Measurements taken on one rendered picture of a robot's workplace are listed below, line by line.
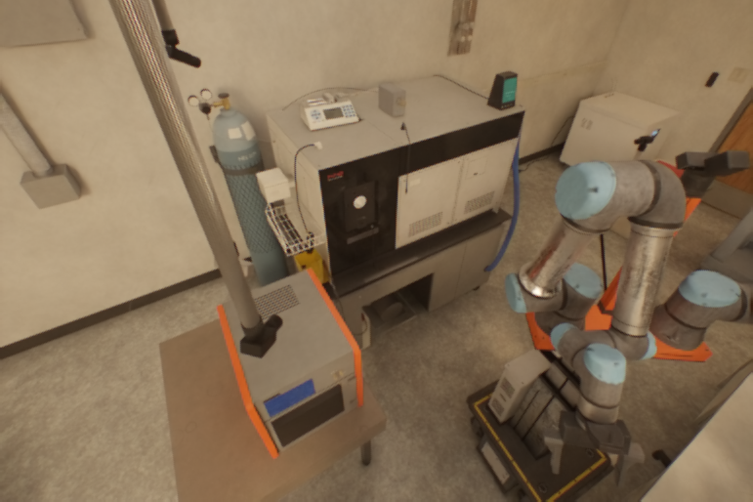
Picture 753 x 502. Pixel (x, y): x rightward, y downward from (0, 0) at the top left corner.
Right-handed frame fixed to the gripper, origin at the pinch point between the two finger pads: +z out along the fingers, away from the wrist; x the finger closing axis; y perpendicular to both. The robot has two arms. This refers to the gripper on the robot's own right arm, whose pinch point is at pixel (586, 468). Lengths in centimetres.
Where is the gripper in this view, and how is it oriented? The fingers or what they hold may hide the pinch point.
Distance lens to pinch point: 111.5
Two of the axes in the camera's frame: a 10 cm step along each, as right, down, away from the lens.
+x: -9.7, -0.4, 2.6
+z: 0.3, 9.7, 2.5
